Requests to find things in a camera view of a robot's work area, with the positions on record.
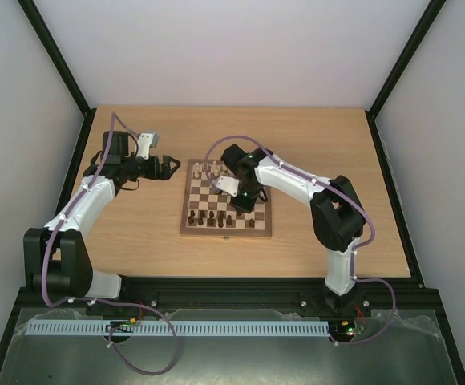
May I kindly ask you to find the wooden chess board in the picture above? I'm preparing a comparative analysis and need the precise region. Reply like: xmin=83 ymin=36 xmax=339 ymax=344
xmin=180 ymin=159 xmax=272 ymax=238

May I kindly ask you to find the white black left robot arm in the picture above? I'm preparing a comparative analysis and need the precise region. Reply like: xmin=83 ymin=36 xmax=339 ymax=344
xmin=23 ymin=131 xmax=180 ymax=307

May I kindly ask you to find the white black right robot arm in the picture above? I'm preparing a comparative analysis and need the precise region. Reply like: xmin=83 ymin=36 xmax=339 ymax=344
xmin=215 ymin=144 xmax=370 ymax=314

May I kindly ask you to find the row of white chess pieces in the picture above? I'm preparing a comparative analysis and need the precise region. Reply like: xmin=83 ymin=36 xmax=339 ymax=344
xmin=190 ymin=160 xmax=221 ymax=180

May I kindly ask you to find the left controller board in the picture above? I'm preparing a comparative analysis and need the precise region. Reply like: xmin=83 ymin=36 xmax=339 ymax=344
xmin=103 ymin=318 xmax=142 ymax=334

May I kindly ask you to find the controller board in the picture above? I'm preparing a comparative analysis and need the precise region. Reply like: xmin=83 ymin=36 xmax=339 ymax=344
xmin=330 ymin=319 xmax=367 ymax=335
xmin=103 ymin=318 xmax=142 ymax=334

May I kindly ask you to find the right controller board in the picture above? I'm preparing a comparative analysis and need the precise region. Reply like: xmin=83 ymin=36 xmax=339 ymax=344
xmin=330 ymin=319 xmax=367 ymax=335

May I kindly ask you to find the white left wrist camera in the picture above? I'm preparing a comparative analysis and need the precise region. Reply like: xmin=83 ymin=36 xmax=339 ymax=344
xmin=136 ymin=132 xmax=160 ymax=160

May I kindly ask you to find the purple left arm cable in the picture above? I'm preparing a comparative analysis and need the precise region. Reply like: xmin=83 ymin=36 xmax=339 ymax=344
xmin=41 ymin=111 xmax=180 ymax=376

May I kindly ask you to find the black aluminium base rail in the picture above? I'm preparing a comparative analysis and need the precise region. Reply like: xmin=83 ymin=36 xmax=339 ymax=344
xmin=15 ymin=275 xmax=442 ymax=318

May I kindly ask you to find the white slotted cable duct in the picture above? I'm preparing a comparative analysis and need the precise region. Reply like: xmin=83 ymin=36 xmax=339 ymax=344
xmin=25 ymin=320 xmax=330 ymax=338

